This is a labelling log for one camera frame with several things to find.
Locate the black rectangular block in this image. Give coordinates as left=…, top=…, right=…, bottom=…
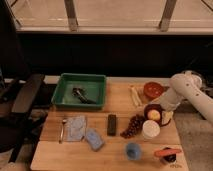
left=107, top=114, right=117, bottom=136

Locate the blue sponge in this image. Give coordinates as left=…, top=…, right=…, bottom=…
left=85, top=128, right=104, bottom=151

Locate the white paper cup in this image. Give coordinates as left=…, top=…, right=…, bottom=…
left=142, top=120, right=160, bottom=139

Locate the orange carrot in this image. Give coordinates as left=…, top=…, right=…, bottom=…
left=154, top=149, right=182, bottom=157

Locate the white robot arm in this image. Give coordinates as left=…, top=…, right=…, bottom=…
left=154, top=71, right=213, bottom=125

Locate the light blue cloth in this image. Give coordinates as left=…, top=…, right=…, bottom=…
left=67, top=115, right=87, bottom=142

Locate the green plastic tray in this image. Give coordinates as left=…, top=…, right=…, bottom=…
left=51, top=73, right=106, bottom=110

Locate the blue plastic cup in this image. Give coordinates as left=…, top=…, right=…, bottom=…
left=125, top=143, right=142, bottom=161

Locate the dark purple plate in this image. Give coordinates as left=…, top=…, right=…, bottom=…
left=144, top=104, right=164, bottom=127

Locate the black tool in tray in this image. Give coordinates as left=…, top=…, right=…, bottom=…
left=72, top=87, right=95, bottom=104

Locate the yellow red apple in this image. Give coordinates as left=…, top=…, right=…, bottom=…
left=147, top=110, right=161, bottom=121

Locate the bunch of dark grapes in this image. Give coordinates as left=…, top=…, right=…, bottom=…
left=120, top=114, right=145, bottom=139

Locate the metal spoon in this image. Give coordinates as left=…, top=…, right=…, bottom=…
left=59, top=118, right=67, bottom=144

